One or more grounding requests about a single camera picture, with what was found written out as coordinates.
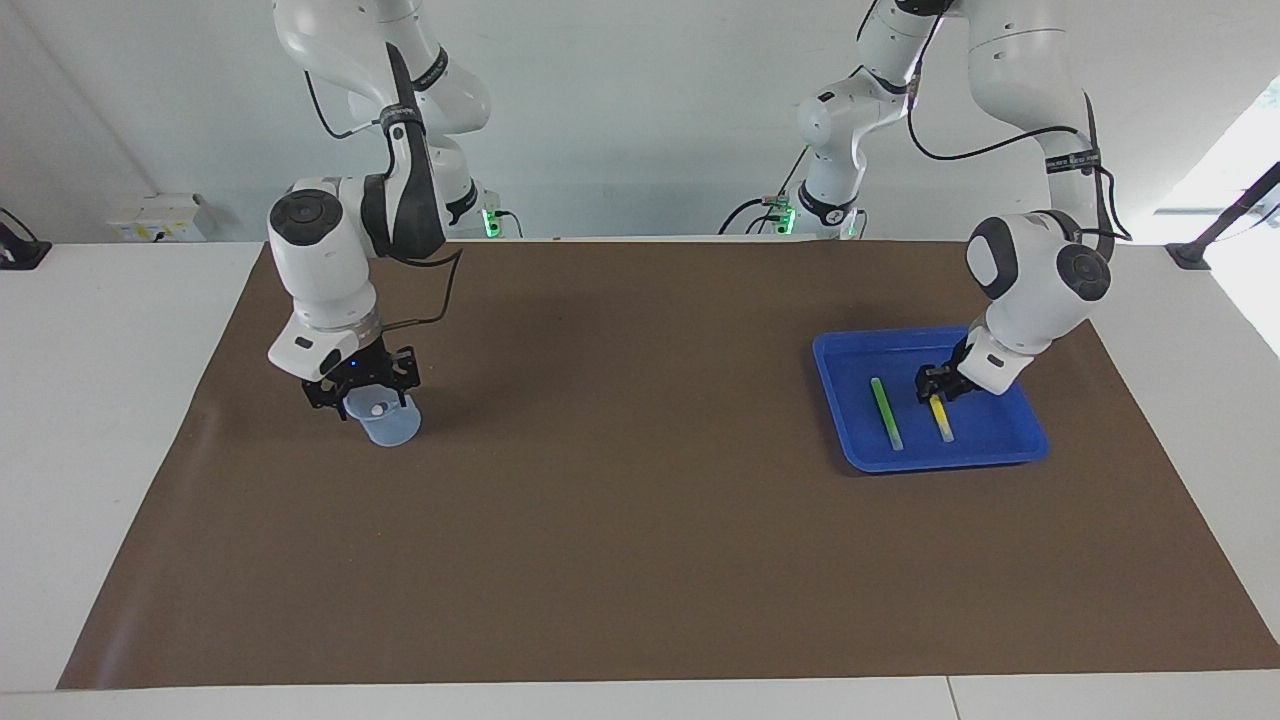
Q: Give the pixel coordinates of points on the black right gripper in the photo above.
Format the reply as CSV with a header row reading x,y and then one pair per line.
x,y
360,370

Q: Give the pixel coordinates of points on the translucent plastic cup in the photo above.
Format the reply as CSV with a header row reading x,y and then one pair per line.
x,y
392,432

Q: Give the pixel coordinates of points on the black clamped stand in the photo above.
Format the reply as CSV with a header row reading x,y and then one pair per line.
x,y
1190,255

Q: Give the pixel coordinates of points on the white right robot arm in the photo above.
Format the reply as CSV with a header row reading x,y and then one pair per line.
x,y
320,270

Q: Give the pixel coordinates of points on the green pen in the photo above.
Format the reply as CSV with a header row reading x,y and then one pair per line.
x,y
886,412

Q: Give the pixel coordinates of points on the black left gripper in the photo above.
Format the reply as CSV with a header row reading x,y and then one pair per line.
x,y
962,375

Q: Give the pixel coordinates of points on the brown table mat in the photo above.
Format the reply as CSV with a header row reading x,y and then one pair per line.
x,y
640,560

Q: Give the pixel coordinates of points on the black table clamp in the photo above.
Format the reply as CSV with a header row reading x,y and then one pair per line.
x,y
20,255

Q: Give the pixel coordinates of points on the blue plastic tray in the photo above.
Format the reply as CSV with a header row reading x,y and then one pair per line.
x,y
990,430

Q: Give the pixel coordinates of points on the white wall socket box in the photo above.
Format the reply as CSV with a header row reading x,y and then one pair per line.
x,y
155,218

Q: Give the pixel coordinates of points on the yellow pen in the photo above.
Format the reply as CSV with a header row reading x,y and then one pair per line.
x,y
941,420

